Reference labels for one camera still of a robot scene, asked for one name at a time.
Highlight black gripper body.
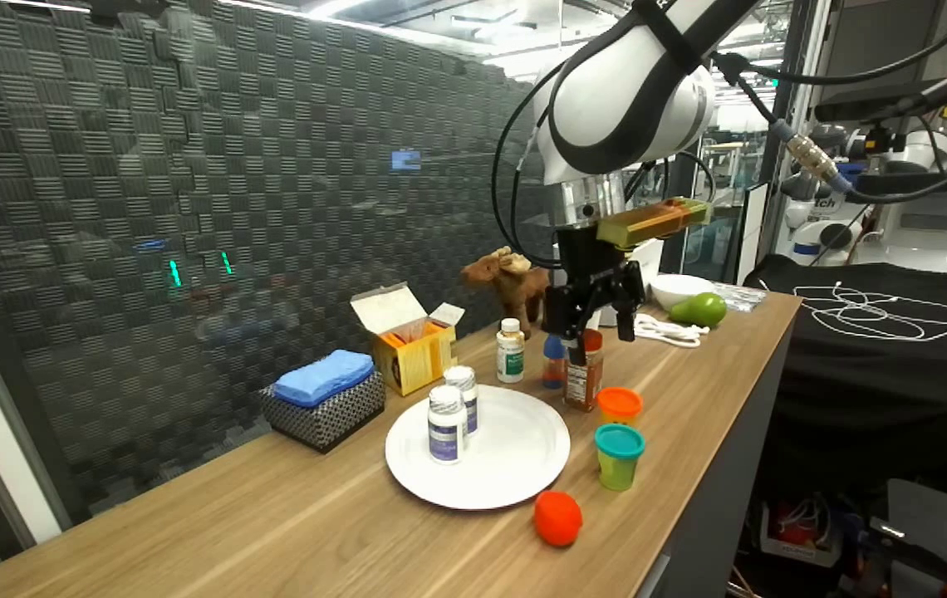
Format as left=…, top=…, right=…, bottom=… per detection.
left=544, top=227, right=645, bottom=328

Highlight spice jar orange lid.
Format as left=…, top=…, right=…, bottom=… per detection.
left=561, top=328, right=609, bottom=413

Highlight yellow dough tub orange lid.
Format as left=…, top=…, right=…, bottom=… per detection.
left=594, top=381, right=649, bottom=428

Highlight white round plate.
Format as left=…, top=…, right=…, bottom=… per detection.
left=382, top=381, right=576, bottom=515

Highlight small blue bottle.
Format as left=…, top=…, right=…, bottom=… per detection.
left=538, top=332, right=571, bottom=391

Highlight white bottle green label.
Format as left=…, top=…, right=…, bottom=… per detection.
left=493, top=317, right=527, bottom=386

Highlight green fruit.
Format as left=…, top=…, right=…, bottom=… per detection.
left=668, top=288, right=730, bottom=332

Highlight brown moose plush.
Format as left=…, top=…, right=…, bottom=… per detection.
left=458, top=245, right=555, bottom=335

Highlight open yellow cardboard box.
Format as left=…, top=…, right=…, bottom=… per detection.
left=344, top=279, right=467, bottom=397

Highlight orange ball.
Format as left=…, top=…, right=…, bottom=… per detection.
left=532, top=487, right=588, bottom=552

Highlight folded blue cloth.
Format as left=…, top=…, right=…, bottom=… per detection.
left=270, top=344, right=380, bottom=413

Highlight grey woven basket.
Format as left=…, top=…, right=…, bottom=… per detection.
left=258, top=369, right=390, bottom=454

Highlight black covered table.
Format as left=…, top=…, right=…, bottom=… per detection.
left=741, top=251, right=947, bottom=467

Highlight coiled white cable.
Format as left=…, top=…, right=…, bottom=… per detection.
left=630, top=309, right=709, bottom=349

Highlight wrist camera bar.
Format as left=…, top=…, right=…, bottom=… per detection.
left=598, top=195, right=711, bottom=251

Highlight black looped camera cable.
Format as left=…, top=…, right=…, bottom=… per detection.
left=489, top=59, right=577, bottom=269

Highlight thin white cable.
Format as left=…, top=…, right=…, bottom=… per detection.
left=791, top=279, right=947, bottom=344

